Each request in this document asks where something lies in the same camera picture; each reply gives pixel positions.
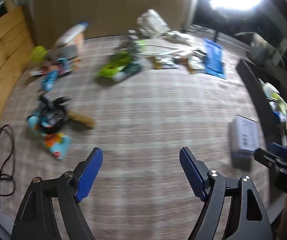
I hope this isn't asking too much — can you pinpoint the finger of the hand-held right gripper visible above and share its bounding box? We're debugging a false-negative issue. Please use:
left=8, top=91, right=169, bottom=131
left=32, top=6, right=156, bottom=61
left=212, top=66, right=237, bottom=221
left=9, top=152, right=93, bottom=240
left=270, top=142, right=287, bottom=161
left=254, top=148, right=287, bottom=173

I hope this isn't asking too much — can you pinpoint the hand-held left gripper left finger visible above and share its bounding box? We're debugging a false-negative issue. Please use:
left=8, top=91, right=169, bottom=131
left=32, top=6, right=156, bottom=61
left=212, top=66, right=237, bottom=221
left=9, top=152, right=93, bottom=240
left=11, top=147, right=104, bottom=240

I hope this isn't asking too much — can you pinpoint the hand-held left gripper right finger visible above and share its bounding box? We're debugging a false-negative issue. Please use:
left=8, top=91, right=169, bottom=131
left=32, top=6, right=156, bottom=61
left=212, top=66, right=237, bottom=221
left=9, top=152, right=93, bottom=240
left=179, top=147, right=276, bottom=240

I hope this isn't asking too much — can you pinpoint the grey cardboard box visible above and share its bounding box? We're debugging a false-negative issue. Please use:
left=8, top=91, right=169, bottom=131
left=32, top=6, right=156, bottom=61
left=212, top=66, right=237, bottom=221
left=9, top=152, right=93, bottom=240
left=230, top=115, right=260, bottom=172

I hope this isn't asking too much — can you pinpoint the black storage box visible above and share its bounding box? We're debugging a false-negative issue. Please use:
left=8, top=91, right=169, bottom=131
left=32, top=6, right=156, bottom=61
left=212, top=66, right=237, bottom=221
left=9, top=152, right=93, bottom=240
left=236, top=59, right=287, bottom=155

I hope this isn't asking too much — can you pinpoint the colourful snack packet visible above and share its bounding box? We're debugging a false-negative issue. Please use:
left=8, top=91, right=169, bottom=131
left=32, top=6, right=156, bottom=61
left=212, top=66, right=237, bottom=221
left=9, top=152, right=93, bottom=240
left=45, top=134, right=72, bottom=160

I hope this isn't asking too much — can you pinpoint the wooden brush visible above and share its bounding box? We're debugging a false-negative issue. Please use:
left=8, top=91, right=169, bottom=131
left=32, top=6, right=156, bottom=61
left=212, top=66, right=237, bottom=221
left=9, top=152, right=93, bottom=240
left=68, top=112, right=95, bottom=128

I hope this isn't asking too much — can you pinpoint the pink checked carpet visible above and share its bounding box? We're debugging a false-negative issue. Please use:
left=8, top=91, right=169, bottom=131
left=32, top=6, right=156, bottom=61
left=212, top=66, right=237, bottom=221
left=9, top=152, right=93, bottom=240
left=0, top=34, right=284, bottom=240

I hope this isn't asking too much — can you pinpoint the light blue packet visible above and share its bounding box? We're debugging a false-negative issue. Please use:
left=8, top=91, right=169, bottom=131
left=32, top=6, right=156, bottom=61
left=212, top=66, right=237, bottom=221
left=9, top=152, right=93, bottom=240
left=26, top=115, right=42, bottom=135

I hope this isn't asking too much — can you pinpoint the potted plant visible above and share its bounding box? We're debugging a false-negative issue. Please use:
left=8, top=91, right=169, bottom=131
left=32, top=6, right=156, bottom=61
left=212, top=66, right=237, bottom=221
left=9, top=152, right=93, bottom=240
left=234, top=31, right=287, bottom=65

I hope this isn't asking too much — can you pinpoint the blue clothespin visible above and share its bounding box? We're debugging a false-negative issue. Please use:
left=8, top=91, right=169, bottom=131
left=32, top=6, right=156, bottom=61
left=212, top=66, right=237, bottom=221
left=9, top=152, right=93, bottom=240
left=41, top=70, right=59, bottom=92
left=57, top=58, right=72, bottom=72

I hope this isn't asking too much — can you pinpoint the printed snack sachet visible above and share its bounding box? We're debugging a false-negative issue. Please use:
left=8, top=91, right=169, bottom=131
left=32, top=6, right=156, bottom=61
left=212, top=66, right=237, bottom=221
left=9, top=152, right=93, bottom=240
left=187, top=55, right=206, bottom=74
left=154, top=56, right=180, bottom=70

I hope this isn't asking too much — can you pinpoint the blue plastic packet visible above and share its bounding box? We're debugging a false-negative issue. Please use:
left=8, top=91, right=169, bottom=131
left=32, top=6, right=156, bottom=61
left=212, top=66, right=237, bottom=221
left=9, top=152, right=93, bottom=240
left=203, top=38, right=227, bottom=80

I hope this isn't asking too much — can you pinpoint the green tube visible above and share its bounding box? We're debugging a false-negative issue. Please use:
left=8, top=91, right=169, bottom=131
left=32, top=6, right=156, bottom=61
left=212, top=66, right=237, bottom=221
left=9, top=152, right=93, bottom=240
left=97, top=51, right=136, bottom=80

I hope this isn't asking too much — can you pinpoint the teal bottle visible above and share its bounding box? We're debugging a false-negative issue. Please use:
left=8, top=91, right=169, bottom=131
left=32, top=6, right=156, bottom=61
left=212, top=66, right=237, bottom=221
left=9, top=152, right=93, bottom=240
left=116, top=60, right=144, bottom=82

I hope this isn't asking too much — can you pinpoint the black chair leg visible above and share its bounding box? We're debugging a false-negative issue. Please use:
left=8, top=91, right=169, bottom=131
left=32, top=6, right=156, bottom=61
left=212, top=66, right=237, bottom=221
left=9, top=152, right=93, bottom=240
left=194, top=0, right=224, bottom=43

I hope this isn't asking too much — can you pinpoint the yellow-green round object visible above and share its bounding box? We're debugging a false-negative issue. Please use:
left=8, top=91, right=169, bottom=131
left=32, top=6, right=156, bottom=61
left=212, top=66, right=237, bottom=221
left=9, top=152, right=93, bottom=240
left=31, top=45, right=47, bottom=63

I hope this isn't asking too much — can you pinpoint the orange carton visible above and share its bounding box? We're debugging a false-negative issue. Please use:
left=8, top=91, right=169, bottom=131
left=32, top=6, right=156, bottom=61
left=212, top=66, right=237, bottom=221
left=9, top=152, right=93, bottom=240
left=67, top=31, right=85, bottom=55

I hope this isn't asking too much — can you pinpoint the crumpled clear plastic bag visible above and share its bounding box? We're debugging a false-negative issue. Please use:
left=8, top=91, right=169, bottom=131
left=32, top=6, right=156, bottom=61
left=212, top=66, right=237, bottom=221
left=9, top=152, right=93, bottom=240
left=165, top=31, right=196, bottom=47

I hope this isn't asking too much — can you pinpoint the crumpled white paper bag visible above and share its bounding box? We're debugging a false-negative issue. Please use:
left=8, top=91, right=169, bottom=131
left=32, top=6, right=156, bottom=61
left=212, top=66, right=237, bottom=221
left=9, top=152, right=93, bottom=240
left=136, top=9, right=170, bottom=38

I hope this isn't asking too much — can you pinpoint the thin black cable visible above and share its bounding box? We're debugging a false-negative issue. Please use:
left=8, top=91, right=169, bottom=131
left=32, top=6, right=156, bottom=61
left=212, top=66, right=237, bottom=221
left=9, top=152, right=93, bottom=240
left=0, top=124, right=16, bottom=197

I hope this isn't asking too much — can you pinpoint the black cable bundle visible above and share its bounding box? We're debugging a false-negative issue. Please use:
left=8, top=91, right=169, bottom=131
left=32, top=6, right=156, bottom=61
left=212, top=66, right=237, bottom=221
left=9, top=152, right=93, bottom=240
left=40, top=95, right=71, bottom=110

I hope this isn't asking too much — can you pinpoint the white cable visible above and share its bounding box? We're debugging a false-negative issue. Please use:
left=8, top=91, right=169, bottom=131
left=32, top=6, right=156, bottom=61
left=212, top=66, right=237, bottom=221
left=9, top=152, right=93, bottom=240
left=138, top=44, right=200, bottom=57

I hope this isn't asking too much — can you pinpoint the grey window frame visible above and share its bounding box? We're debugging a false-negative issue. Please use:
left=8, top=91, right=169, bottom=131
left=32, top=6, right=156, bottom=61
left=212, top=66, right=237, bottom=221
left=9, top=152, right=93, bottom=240
left=259, top=0, right=287, bottom=85

